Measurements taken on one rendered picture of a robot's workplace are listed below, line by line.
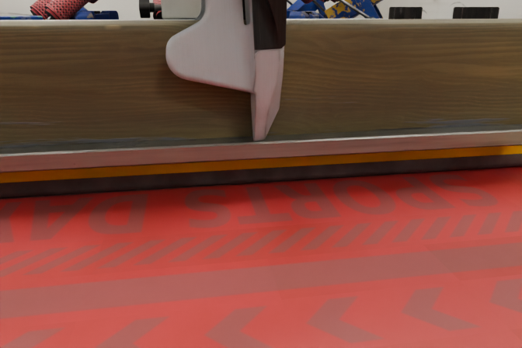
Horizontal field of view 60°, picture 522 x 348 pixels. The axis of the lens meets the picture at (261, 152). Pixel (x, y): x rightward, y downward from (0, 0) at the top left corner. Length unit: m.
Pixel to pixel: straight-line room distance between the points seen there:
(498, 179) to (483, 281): 0.13
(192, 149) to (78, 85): 0.07
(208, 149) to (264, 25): 0.07
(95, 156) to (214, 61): 0.08
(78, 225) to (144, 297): 0.08
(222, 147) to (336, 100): 0.07
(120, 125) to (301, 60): 0.11
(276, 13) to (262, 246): 0.11
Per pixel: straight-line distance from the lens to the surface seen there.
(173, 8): 0.78
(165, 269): 0.20
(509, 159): 0.36
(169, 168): 0.28
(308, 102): 0.27
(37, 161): 0.26
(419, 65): 0.29
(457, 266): 0.22
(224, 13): 0.24
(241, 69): 0.24
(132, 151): 0.25
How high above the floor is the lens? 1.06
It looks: 18 degrees down
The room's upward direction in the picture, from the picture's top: straight up
